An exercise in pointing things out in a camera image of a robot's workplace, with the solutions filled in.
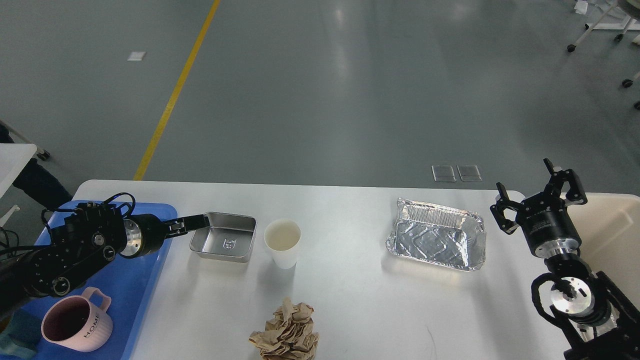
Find white wheeled cart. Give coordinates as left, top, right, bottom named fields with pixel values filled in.
left=566, top=0, right=640, bottom=111

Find white paper cup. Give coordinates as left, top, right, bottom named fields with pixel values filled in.
left=263, top=218, right=302, bottom=270

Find blue plastic tray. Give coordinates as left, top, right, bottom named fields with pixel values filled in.
left=22, top=202, right=178, bottom=360

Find crumpled brown paper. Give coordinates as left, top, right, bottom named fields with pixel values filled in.
left=247, top=297, right=319, bottom=360

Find right clear floor plate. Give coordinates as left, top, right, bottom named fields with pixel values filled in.
left=456, top=165, right=483, bottom=182

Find dark seated person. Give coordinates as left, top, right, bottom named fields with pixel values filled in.
left=0, top=122, right=74, bottom=211

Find black cables at left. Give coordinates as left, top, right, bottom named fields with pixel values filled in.
left=0, top=227, right=21, bottom=261

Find left clear floor plate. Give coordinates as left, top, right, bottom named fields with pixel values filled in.
left=431, top=165, right=457, bottom=183

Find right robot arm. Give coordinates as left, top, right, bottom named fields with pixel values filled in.
left=490, top=158, right=640, bottom=360

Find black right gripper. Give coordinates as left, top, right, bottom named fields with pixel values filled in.
left=490, top=158, right=588, bottom=259

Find pink ribbed mug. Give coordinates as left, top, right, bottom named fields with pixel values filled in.
left=40, top=286, right=114, bottom=353

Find beige plastic bin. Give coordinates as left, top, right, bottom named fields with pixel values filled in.
left=567, top=193, right=640, bottom=307

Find white side table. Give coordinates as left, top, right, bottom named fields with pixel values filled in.
left=0, top=143, right=38, bottom=198

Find aluminium foil tray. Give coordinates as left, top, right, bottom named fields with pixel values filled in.
left=385, top=198, right=487, bottom=272

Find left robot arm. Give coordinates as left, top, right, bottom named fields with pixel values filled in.
left=0, top=193, right=211, bottom=319

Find steel rectangular container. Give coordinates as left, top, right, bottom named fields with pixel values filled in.
left=189, top=212, right=258, bottom=264

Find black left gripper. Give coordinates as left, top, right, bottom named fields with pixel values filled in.
left=119, top=214, right=211, bottom=259

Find clear floor plate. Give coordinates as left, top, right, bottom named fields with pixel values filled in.
left=456, top=165, right=483, bottom=182
left=431, top=165, right=457, bottom=183

